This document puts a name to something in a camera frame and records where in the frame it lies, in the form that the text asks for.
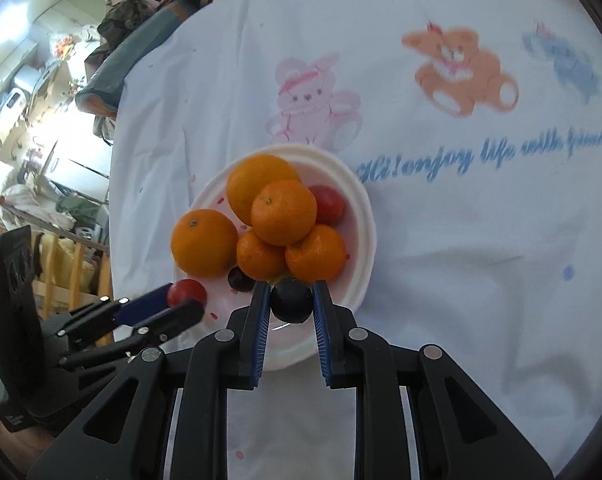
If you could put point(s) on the wooden chair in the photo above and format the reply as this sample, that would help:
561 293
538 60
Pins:
56 260

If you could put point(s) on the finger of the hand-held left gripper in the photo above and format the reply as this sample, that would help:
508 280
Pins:
141 307
181 317

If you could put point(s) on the green lime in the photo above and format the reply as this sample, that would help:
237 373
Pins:
277 276

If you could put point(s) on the large orange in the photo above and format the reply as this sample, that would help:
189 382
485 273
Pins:
253 185
203 242

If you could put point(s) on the pile of clothes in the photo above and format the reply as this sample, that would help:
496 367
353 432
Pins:
131 15

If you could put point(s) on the small red tomato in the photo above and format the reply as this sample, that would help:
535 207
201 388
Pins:
186 291

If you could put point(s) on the pink strawberry-pattern plate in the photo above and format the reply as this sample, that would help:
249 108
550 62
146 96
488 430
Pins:
351 240

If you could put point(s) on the small mandarin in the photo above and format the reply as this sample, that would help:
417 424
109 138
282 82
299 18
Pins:
283 212
316 255
258 257

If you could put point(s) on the white bear-print bed sheet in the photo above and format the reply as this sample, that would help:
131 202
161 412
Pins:
481 260

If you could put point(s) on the person's left forearm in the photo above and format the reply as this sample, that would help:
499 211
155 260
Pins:
16 445

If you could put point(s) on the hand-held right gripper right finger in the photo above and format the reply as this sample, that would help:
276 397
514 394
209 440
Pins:
326 340

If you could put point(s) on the dark purple plum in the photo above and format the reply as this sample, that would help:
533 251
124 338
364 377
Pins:
240 280
292 301

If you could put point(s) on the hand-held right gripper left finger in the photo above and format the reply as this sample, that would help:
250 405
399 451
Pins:
255 340

